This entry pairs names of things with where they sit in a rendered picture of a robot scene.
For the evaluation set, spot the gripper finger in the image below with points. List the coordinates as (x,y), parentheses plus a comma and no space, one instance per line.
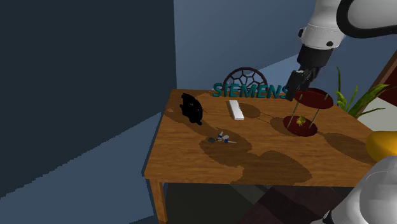
(293,85)
(312,76)

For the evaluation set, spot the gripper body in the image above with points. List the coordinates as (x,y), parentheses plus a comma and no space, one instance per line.
(314,56)

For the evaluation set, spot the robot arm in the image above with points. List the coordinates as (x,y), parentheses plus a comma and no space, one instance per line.
(322,21)

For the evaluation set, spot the small yellow figure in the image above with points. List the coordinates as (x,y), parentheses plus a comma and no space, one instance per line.
(300,121)

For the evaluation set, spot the dark red two-tier stand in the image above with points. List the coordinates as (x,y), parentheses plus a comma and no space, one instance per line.
(305,128)

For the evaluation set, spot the teal letter sign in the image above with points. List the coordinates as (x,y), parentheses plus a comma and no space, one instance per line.
(248,91)

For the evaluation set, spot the dark round-backed chair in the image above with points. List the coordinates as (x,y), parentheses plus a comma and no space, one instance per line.
(245,76)

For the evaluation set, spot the green leafy plant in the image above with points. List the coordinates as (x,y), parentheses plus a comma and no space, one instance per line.
(356,100)

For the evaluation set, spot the white flat bar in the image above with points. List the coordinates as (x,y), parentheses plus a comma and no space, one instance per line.
(236,109)

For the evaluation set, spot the brown framed white furniture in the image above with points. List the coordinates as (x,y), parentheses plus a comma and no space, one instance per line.
(383,108)

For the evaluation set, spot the yellow rounded object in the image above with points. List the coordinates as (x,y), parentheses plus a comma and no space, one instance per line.
(383,145)

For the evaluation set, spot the black figure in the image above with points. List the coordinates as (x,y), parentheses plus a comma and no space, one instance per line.
(191,108)

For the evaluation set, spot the wooden table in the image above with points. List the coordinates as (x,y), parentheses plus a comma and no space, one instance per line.
(186,155)

